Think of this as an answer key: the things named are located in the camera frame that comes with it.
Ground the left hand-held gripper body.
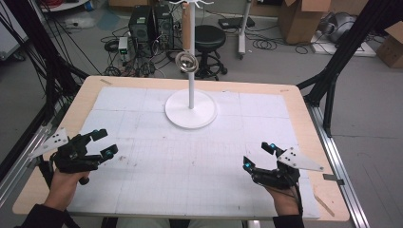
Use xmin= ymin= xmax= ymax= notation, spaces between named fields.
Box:
xmin=28 ymin=127 xmax=105 ymax=174

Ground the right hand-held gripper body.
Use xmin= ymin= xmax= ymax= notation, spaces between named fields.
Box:
xmin=253 ymin=145 xmax=325 ymax=190

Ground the white hook stand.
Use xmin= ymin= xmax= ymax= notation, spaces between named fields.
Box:
xmin=164 ymin=0 xmax=219 ymax=130

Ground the wooden-handled metal strainer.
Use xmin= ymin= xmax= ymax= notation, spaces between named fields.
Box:
xmin=175 ymin=2 xmax=200 ymax=74

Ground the person's left hand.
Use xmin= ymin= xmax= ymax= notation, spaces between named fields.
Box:
xmin=44 ymin=168 xmax=91 ymax=211

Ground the person's right hand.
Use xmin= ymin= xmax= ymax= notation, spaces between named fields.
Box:
xmin=264 ymin=185 xmax=300 ymax=218

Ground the thin wooden strip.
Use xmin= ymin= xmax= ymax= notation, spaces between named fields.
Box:
xmin=313 ymin=193 xmax=336 ymax=219

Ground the white grid mat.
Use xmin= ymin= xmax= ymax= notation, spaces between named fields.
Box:
xmin=67 ymin=85 xmax=321 ymax=221

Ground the small silver box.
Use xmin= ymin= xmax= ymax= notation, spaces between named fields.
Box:
xmin=118 ymin=36 xmax=129 ymax=55

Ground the black computer tower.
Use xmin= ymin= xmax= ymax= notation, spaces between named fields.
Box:
xmin=153 ymin=3 xmax=175 ymax=50
xmin=127 ymin=5 xmax=156 ymax=55

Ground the white wheeled stand leg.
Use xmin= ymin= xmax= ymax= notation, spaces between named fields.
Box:
xmin=237 ymin=0 xmax=253 ymax=60

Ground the black round stool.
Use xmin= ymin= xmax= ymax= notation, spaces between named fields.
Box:
xmin=181 ymin=24 xmax=228 ymax=81

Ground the white flat board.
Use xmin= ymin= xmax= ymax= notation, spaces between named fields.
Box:
xmin=310 ymin=29 xmax=377 ymax=58

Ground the large open cardboard box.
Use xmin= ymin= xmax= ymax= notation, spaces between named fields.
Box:
xmin=278 ymin=0 xmax=334 ymax=46

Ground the black flat device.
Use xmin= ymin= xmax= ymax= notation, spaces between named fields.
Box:
xmin=218 ymin=16 xmax=256 ymax=30

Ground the grey rounded appliance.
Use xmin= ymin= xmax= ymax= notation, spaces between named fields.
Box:
xmin=317 ymin=11 xmax=357 ymax=44

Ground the small cardboard box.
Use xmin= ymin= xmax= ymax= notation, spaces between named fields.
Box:
xmin=374 ymin=21 xmax=403 ymax=69

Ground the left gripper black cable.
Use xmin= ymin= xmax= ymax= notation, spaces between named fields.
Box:
xmin=37 ymin=158 xmax=55 ymax=189

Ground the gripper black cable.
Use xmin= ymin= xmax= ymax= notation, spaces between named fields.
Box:
xmin=290 ymin=177 xmax=304 ymax=219
xmin=37 ymin=158 xmax=55 ymax=189

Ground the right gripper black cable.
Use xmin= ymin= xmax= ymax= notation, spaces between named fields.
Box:
xmin=290 ymin=177 xmax=304 ymax=219

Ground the aluminium rail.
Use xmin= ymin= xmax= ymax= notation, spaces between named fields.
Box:
xmin=306 ymin=104 xmax=371 ymax=228
xmin=0 ymin=124 xmax=52 ymax=208

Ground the grey metal bracket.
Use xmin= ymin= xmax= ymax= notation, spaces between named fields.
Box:
xmin=322 ymin=173 xmax=346 ymax=186

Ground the tangle of black cables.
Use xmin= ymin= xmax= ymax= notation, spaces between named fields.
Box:
xmin=100 ymin=47 xmax=167 ymax=78

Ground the black metal frame stand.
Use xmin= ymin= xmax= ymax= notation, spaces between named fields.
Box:
xmin=297 ymin=0 xmax=403 ymax=138
xmin=0 ymin=0 xmax=90 ymax=182

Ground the coiled black cable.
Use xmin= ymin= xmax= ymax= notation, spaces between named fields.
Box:
xmin=252 ymin=37 xmax=278 ymax=51

